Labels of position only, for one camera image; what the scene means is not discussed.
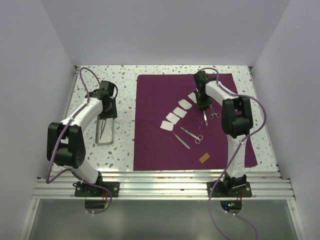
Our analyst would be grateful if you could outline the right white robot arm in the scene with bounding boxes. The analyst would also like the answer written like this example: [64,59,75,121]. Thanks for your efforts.
[193,70,254,197]

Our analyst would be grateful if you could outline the steel scalpel handle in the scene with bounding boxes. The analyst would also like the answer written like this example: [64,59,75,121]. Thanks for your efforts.
[173,133,191,150]

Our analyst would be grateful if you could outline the steel hemostat clamp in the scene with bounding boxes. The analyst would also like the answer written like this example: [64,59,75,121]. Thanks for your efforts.
[209,105,221,120]

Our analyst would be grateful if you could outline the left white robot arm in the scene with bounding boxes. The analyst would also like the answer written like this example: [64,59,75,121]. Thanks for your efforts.
[46,81,118,197]

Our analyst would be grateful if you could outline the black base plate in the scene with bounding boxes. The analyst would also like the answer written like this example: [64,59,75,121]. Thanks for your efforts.
[72,181,120,198]
[206,181,253,198]

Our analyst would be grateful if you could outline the purple cloth mat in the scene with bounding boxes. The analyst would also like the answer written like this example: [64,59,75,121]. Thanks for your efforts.
[132,73,259,172]

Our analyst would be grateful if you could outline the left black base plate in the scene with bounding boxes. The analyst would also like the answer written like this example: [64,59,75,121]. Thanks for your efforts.
[72,181,120,198]

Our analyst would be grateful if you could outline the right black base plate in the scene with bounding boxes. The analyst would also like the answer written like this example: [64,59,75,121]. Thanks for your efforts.
[206,181,253,198]

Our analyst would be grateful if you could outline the aluminium rail frame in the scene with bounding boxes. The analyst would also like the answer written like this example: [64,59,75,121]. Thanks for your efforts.
[20,65,306,240]

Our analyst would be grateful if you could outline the tan adhesive bandage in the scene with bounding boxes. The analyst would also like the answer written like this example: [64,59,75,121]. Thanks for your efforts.
[199,153,210,164]

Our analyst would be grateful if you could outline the white gauze pad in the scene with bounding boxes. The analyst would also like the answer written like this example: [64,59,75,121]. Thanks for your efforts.
[160,120,174,132]
[178,99,192,110]
[187,92,197,104]
[166,112,180,125]
[173,107,187,118]

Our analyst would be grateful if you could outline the metal instrument tray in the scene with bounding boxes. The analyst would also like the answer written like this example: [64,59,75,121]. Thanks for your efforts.
[95,116,115,146]

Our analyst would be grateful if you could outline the steel surgical scissors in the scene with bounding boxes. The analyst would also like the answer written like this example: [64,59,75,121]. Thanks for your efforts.
[179,126,204,144]

